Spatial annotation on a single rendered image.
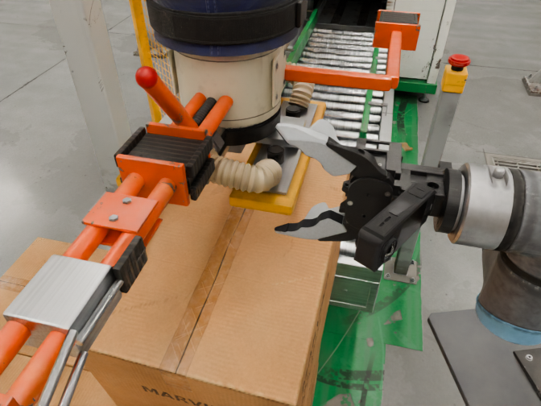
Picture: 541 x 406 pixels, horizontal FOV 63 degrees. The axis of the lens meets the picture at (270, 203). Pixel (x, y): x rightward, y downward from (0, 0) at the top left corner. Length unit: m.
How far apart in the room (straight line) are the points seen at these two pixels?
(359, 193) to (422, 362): 1.51
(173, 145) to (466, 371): 0.77
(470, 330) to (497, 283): 0.54
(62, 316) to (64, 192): 2.44
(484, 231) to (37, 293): 0.42
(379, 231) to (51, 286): 0.29
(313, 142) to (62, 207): 2.35
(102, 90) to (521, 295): 1.95
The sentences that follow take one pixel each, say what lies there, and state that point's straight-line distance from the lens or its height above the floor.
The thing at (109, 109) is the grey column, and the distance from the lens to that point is 2.25.
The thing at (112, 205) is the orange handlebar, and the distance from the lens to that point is 0.49.
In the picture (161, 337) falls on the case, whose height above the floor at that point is 0.94.
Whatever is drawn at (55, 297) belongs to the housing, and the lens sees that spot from 0.42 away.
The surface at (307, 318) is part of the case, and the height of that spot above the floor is 0.95.
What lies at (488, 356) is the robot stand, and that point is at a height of 0.75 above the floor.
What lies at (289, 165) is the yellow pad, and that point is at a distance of 0.73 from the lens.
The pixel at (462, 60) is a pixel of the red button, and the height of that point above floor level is 1.04.
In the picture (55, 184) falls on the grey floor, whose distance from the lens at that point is 2.92.
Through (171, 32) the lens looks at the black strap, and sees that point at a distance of 0.65.
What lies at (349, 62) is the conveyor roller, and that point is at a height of 0.55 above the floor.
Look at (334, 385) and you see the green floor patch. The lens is 1.83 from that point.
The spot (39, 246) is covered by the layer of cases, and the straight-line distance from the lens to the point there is 1.67.
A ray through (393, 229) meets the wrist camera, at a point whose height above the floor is 1.32.
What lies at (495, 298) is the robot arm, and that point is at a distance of 0.60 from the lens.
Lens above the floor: 1.61
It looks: 40 degrees down
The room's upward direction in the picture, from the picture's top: straight up
